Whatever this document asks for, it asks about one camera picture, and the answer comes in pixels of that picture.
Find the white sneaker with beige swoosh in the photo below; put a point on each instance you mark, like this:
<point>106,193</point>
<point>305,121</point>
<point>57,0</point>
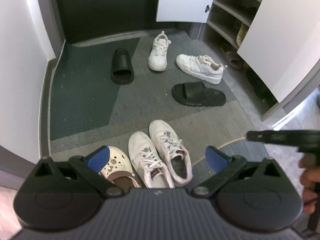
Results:
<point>160,132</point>
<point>140,147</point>

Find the plain white cabinet door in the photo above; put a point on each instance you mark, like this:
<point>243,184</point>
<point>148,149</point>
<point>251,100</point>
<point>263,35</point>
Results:
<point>187,0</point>

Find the two-tone grey door mat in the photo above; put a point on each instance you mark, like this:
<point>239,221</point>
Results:
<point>80,92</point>

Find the dark shoe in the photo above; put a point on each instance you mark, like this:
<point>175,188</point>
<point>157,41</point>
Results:
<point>247,12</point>

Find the pale green shoe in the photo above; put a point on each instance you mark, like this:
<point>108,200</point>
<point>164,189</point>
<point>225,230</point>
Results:
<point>242,36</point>

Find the person's right hand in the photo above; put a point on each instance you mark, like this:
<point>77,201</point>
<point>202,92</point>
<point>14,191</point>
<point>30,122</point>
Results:
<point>311,180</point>

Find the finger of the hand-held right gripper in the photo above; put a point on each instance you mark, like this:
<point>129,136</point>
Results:
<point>258,136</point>

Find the dark entry door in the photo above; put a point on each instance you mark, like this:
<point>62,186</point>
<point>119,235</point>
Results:
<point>100,5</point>

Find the chunky white sneaker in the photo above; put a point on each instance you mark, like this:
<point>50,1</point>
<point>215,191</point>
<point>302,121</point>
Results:
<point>157,57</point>
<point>195,66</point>

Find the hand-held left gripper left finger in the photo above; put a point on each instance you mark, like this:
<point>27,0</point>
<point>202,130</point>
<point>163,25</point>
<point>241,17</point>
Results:
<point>98,158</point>

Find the grey shoe cabinet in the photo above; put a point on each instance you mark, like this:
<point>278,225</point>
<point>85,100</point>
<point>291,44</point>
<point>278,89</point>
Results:
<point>220,17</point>

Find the tan sandal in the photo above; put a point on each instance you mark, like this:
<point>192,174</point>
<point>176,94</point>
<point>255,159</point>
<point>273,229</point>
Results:
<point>231,58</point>

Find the black slide sandal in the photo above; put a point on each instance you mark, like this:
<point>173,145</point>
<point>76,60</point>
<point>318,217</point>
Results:
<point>200,97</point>
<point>122,62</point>

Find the metal door hinge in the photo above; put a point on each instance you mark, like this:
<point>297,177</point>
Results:
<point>208,8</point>

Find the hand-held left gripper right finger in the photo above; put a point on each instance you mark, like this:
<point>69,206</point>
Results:
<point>216,158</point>

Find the cream clog with charms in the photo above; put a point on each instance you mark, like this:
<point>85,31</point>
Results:
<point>117,160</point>

